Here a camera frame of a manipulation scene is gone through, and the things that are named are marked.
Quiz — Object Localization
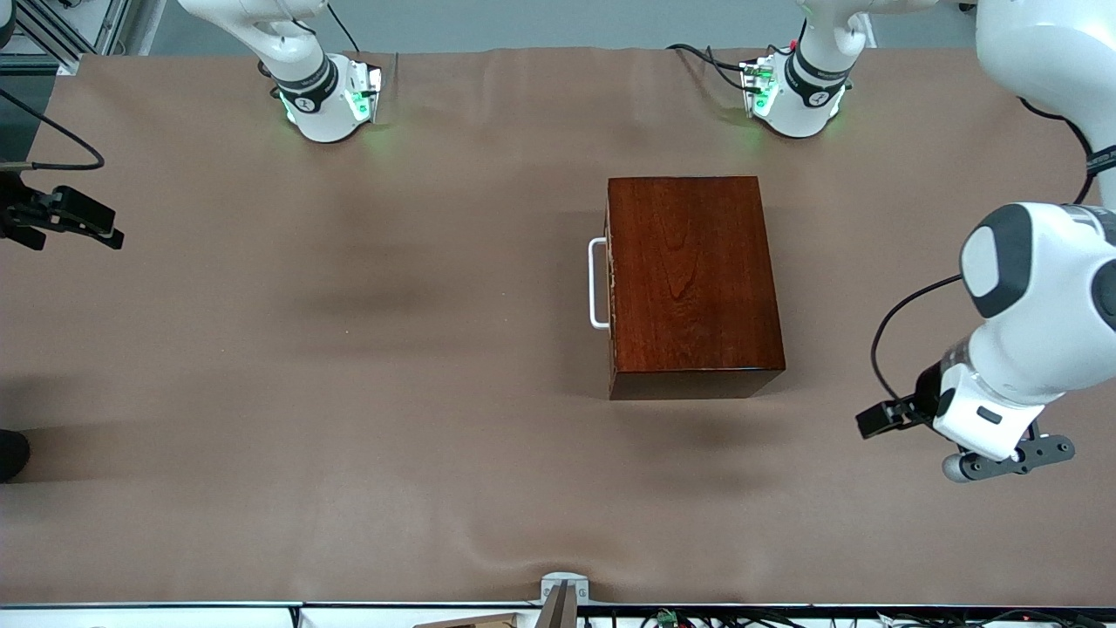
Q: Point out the wooden drawer with white handle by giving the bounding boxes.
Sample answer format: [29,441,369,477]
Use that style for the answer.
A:
[589,208,618,376]

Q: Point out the aluminium frame struts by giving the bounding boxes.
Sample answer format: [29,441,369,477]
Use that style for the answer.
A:
[0,0,132,78]

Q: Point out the grey metal clamp bracket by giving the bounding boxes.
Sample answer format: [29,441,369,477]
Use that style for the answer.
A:
[534,571,590,628]

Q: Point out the black left base cables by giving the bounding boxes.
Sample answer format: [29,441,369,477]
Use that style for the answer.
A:
[667,42,768,95]

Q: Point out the black right base cable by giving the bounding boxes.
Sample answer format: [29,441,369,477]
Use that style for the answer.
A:
[327,0,363,55]

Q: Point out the brown table cover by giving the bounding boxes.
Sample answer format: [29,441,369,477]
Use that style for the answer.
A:
[0,45,1116,609]

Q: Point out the black round object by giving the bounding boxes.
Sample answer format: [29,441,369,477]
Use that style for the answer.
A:
[0,429,31,483]

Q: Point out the dark brown wooden cabinet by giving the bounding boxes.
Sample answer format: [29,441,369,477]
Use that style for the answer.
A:
[606,175,786,401]

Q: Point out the brown cardboard piece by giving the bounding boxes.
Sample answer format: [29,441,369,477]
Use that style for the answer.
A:
[414,612,541,628]

